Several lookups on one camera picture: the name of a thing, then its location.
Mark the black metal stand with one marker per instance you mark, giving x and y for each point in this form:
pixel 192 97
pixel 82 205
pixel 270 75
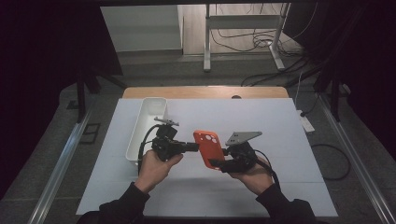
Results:
pixel 335 96
pixel 81 93

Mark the aluminium floor rail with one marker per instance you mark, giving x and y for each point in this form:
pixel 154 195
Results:
pixel 62 165
pixel 358 161

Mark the white power strip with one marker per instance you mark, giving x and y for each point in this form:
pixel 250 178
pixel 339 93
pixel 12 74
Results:
pixel 306 123

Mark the white foam board mat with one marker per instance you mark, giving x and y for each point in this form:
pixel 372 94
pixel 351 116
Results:
pixel 280 124

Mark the dark curtain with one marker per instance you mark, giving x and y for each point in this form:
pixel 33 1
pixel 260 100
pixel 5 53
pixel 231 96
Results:
pixel 40 77
pixel 370 62

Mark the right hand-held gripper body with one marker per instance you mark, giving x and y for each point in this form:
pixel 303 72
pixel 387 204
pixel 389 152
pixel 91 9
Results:
pixel 243 155

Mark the white wall panel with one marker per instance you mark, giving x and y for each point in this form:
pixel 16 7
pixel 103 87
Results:
pixel 140 28

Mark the white plastic storage bin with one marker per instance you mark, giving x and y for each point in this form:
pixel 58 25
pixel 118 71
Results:
pixel 149 112

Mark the orange phone case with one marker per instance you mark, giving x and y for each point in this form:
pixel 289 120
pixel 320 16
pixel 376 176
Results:
pixel 208 149

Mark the person's right hand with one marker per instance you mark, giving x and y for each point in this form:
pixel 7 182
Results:
pixel 257 180

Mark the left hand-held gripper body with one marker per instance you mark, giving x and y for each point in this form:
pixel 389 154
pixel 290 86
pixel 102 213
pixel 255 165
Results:
pixel 166 146

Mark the white desk frame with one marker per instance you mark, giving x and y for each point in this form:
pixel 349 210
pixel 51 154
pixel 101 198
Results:
pixel 243 21

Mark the black floor plate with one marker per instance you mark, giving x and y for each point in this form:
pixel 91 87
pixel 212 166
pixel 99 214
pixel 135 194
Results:
pixel 90 133

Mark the person's left hand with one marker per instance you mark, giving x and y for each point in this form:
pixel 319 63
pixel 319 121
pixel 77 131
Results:
pixel 154 174

